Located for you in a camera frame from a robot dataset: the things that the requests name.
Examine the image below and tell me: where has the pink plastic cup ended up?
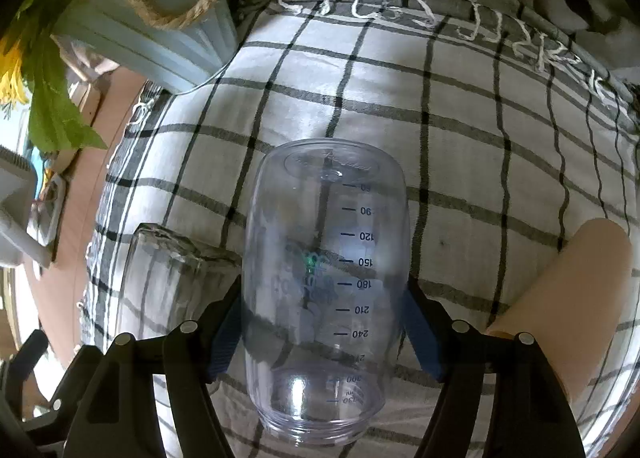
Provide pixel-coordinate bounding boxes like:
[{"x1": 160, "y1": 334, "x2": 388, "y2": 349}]
[{"x1": 486, "y1": 219, "x2": 634, "y2": 402}]

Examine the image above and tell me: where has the clear drinking glass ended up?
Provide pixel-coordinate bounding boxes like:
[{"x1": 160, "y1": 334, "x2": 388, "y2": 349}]
[{"x1": 116, "y1": 223, "x2": 242, "y2": 340}]

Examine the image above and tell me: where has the light blue ribbed vase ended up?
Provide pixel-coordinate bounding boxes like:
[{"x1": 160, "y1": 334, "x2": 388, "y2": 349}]
[{"x1": 54, "y1": 0, "x2": 238, "y2": 93}]

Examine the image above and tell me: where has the yellow sunflower bouquet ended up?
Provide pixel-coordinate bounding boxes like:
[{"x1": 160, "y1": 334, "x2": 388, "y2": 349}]
[{"x1": 1, "y1": 0, "x2": 105, "y2": 153}]

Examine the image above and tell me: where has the clear plastic measuring cup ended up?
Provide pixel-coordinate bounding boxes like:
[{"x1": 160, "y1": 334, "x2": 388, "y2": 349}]
[{"x1": 242, "y1": 139, "x2": 410, "y2": 446}]

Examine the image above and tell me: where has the checkered grey white cloth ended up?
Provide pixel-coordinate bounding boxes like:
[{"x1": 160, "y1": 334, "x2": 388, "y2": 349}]
[{"x1": 79, "y1": 0, "x2": 640, "y2": 458}]

